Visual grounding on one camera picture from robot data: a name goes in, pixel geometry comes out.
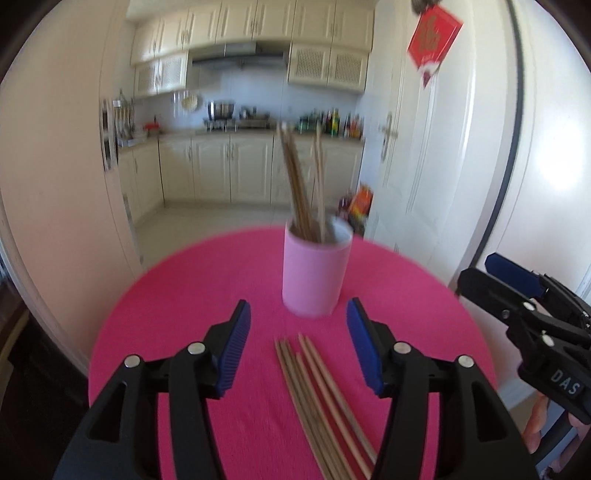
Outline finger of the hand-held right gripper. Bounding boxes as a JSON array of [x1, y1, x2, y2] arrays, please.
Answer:
[[456, 268, 560, 357], [485, 252, 591, 325]]

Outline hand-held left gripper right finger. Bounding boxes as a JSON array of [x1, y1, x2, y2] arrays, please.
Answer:
[[346, 298, 541, 480]]

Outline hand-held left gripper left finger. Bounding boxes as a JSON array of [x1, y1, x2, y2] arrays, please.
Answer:
[[53, 299, 252, 480]]

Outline pile of wooden chopsticks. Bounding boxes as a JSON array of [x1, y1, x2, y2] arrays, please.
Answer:
[[274, 332, 379, 480]]

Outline pink cup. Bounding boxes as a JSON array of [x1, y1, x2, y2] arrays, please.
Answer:
[[281, 217, 354, 319]]

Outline bundle of wooden chopsticks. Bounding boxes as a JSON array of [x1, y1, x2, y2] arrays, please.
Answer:
[[276, 121, 333, 243]]

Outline person's right hand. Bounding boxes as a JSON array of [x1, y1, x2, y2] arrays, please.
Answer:
[[523, 394, 551, 456]]

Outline pink felt table cover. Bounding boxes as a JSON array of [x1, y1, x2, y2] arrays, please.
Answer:
[[88, 226, 499, 480]]

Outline white sliding door panel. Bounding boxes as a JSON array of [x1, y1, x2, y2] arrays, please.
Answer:
[[485, 0, 591, 296]]

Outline white panel door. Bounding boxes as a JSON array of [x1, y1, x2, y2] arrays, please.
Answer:
[[360, 0, 522, 278]]

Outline orange snack bag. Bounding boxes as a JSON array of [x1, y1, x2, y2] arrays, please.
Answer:
[[348, 184, 374, 227]]

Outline cream lower kitchen cabinets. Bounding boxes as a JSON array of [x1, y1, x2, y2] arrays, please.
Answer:
[[117, 131, 365, 222]]

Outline cream kitchen cabinets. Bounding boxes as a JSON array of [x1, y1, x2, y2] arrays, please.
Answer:
[[129, 0, 376, 65], [117, 131, 365, 222]]

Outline black gas stove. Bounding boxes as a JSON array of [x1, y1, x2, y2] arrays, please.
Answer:
[[203, 117, 273, 131]]

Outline steel cooking pot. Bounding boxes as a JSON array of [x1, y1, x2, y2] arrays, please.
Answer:
[[208, 100, 236, 121]]

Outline red paper door decoration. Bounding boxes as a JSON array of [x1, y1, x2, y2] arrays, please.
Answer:
[[406, 4, 464, 88]]

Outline cream sliding door panel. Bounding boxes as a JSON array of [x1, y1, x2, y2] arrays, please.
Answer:
[[0, 0, 144, 370]]

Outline hanging kitchen utensil rack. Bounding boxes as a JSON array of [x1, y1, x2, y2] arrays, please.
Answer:
[[113, 90, 134, 139]]

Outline cream lattice door cabinet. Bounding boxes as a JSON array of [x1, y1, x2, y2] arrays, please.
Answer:
[[287, 42, 370, 93], [134, 52, 189, 97]]

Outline steel range hood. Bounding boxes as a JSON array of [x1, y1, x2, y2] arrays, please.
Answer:
[[190, 42, 287, 70]]

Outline cream upper kitchen cabinets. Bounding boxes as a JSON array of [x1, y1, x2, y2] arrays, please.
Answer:
[[129, 0, 376, 65]]

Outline metal door handle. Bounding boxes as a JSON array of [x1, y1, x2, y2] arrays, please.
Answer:
[[379, 113, 399, 160]]

